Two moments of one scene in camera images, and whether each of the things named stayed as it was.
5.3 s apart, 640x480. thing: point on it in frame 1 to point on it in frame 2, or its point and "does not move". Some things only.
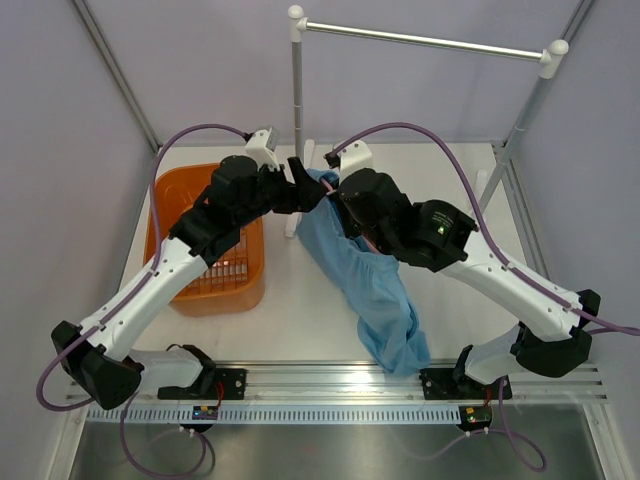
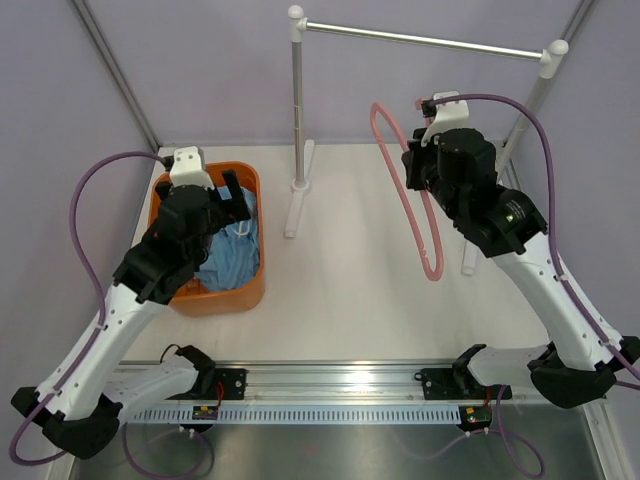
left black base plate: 234,382 does not move
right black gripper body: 367,233 to 423,168
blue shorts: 386,309 to 234,258
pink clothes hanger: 330,190 to 397,130
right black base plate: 452,384 does not move
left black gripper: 300,197 to 233,210
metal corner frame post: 119,76 does not move
